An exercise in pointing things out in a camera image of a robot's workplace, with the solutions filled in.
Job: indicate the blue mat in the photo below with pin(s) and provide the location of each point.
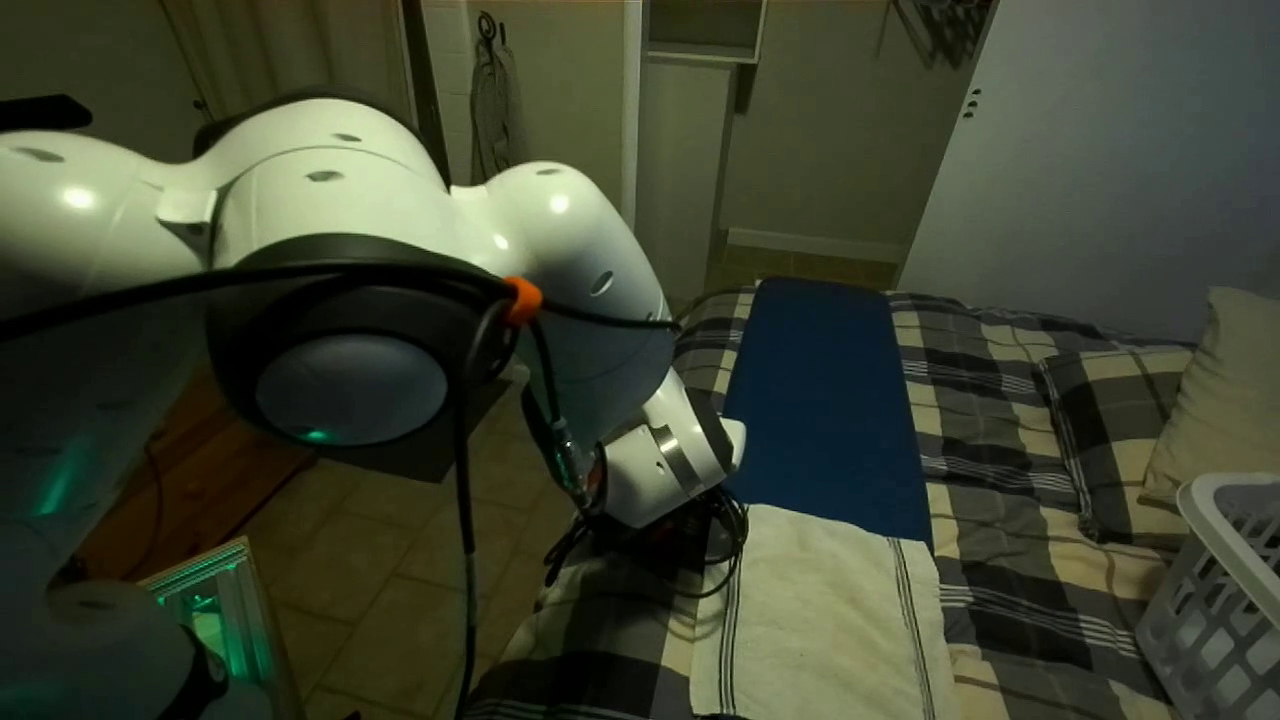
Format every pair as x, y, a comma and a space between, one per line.
825, 403

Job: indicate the beige pillow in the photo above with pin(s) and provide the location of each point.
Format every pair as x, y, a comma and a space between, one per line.
1222, 403

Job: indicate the aluminium robot base stand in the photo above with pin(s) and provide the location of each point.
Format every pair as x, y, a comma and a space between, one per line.
222, 622

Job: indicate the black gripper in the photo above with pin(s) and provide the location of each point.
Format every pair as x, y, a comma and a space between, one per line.
672, 543

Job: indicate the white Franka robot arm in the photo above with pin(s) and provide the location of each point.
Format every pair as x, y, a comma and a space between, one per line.
332, 254

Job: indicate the plaid bed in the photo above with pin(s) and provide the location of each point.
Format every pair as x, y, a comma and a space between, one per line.
1043, 532

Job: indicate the wooden dresser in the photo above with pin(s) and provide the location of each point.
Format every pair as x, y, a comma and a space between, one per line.
187, 492

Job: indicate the white laundry basket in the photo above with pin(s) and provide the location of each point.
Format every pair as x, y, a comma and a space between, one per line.
1222, 600

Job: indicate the white closet door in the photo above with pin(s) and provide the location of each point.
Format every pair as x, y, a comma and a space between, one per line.
693, 145

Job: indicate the white striped cloth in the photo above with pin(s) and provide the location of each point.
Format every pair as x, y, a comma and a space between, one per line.
825, 613

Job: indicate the beige curtain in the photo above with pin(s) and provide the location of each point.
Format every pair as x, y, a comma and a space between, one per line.
295, 53

